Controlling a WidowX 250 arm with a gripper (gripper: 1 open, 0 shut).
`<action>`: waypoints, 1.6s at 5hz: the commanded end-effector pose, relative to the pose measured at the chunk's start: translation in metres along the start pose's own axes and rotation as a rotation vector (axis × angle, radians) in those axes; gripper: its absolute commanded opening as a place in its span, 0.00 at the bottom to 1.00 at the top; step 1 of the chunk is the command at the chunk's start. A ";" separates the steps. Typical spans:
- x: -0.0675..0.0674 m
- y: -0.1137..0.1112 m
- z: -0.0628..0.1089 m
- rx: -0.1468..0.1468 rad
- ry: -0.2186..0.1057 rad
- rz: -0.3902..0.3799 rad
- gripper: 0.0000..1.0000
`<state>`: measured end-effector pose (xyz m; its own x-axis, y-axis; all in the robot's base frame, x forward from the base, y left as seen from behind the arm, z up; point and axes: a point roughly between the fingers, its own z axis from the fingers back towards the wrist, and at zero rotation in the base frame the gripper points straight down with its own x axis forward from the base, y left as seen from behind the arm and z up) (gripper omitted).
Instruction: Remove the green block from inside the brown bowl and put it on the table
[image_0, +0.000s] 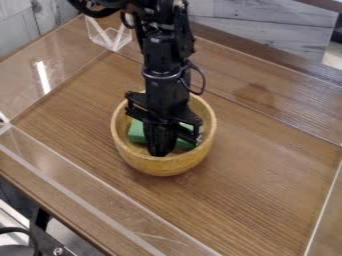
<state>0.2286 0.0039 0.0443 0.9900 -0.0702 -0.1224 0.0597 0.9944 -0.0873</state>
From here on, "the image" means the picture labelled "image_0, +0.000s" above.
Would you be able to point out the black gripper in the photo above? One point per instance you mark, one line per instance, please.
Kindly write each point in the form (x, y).
(162, 108)

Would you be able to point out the brown wooden bowl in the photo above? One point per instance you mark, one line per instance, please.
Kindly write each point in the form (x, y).
(179, 161)

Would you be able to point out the clear acrylic tray wall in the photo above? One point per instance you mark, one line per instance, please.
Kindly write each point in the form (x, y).
(264, 197)

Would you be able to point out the black table leg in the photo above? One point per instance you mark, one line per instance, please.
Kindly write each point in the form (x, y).
(42, 219)

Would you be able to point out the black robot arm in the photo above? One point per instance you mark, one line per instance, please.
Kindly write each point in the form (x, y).
(163, 32)

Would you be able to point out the green rectangular block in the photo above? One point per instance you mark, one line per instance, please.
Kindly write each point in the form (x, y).
(137, 136)

